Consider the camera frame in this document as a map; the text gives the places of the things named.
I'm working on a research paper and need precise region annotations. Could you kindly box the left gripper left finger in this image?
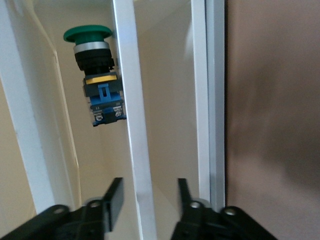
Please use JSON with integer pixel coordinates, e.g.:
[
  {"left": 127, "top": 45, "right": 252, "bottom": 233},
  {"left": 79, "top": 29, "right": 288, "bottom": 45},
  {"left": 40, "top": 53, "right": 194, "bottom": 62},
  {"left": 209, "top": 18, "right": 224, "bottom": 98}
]
[{"left": 102, "top": 177, "right": 125, "bottom": 233}]

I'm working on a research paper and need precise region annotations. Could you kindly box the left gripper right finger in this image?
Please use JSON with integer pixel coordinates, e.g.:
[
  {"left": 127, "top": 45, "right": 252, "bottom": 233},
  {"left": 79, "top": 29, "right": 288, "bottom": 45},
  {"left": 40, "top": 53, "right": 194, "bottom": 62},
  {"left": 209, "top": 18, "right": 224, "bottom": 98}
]
[{"left": 177, "top": 178, "right": 201, "bottom": 226}]

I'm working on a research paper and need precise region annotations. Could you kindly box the white plastic tray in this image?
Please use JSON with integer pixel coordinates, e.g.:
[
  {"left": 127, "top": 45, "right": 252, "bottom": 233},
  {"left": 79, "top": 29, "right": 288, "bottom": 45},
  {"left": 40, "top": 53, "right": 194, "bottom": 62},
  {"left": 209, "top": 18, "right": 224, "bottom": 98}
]
[{"left": 29, "top": 0, "right": 157, "bottom": 240}]

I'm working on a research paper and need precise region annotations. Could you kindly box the green push button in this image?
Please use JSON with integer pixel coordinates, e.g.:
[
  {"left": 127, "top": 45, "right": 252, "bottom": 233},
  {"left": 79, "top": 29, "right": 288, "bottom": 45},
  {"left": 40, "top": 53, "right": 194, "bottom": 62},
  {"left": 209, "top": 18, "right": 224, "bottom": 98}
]
[{"left": 62, "top": 24, "right": 126, "bottom": 128}]

